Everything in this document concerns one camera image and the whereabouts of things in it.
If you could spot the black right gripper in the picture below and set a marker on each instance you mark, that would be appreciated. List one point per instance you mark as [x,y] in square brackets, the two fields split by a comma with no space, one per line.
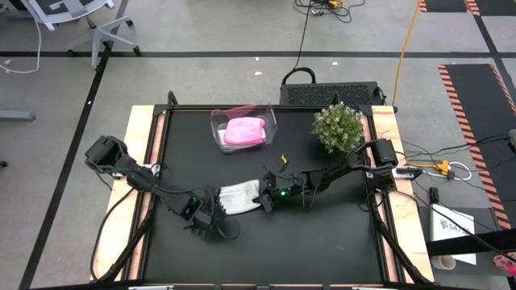
[278,189]

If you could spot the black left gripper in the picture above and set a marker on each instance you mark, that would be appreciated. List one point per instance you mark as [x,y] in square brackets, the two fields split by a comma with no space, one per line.
[205,215]

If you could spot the pink microfiber towel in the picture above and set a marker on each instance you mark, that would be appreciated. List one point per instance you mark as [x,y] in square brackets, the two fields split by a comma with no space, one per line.
[244,131]

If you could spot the clear plastic bin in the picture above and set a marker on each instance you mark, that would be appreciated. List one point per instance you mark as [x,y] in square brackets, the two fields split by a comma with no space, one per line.
[219,121]

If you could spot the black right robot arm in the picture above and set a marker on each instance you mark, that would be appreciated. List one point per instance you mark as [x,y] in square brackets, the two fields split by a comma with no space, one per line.
[350,165]

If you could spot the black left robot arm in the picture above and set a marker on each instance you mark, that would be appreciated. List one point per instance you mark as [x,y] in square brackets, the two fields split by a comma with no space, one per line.
[141,177]

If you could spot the white handwritten paper label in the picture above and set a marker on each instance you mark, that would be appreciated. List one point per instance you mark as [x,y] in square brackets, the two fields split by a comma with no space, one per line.
[151,288]

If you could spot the wooden table side board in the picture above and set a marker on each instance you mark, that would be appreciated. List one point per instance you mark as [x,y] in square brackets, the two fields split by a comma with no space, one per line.
[117,225]
[409,229]

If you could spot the artificial potted green plant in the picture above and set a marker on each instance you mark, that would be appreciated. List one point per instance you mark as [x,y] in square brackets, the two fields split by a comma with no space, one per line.
[338,127]

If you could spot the white black power strip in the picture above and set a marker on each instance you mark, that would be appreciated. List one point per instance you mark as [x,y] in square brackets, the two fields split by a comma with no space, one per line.
[415,174]

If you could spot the small black power brick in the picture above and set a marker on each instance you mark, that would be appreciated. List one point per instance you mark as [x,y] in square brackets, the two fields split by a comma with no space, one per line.
[434,195]

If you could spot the beige tape roll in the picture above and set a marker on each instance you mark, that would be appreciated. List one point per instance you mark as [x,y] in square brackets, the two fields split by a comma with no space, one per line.
[434,262]

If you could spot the yellow power adapter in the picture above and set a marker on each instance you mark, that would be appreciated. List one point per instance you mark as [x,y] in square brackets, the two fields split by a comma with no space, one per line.
[442,166]

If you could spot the white printed paper sheet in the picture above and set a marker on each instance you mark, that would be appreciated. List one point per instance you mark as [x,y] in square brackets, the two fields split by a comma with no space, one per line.
[447,219]

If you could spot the white grey office chair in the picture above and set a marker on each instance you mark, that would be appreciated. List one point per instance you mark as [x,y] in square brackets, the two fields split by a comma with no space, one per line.
[98,44]

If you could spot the yellow plug connector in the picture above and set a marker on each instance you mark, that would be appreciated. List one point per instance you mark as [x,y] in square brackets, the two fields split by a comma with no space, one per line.
[334,4]

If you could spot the black metal bar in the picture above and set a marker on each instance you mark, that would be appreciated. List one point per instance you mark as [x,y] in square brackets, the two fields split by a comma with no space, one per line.
[475,243]

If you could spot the grey desk foot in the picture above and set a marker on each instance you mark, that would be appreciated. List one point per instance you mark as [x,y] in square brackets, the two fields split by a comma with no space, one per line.
[16,115]

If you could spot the large black hazard-striped mat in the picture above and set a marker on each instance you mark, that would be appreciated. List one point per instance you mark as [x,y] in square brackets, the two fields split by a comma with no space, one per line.
[471,104]

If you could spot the pink patterned object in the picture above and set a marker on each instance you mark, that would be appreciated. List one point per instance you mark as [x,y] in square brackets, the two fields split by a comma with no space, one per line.
[506,263]

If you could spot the grey device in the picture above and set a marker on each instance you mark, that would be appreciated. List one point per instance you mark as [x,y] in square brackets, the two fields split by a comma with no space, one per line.
[513,139]

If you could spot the small black hazard-striped mat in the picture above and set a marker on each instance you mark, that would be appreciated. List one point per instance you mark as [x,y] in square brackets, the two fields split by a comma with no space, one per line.
[443,5]

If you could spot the black aluminium rig frame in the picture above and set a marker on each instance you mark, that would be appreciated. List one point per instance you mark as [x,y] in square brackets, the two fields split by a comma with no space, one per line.
[193,107]

